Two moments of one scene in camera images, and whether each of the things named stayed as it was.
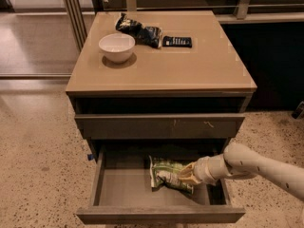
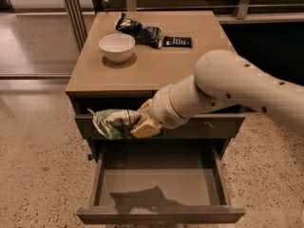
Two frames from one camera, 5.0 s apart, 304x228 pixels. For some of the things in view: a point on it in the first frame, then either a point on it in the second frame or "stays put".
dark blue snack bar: (168, 41) stays put
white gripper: (201, 172) → (161, 108)
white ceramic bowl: (117, 47) stays put
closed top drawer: (162, 125) stays put
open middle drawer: (123, 191) stays put
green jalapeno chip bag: (163, 172) → (115, 123)
